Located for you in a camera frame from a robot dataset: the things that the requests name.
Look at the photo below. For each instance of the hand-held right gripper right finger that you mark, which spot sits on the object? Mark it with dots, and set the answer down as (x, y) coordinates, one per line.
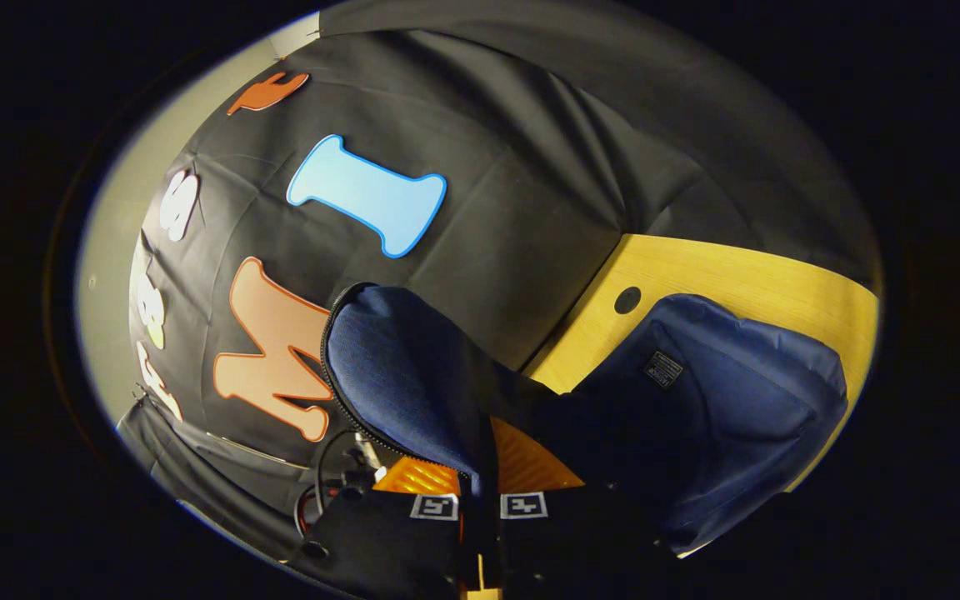
(580, 542)

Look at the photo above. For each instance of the black backdrop cloth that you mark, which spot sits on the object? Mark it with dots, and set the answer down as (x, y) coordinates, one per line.
(530, 167)

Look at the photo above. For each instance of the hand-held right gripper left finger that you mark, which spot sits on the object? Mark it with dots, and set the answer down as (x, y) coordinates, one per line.
(380, 542)

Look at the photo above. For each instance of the blue schoolbag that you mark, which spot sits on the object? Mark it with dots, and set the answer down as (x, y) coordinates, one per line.
(738, 392)

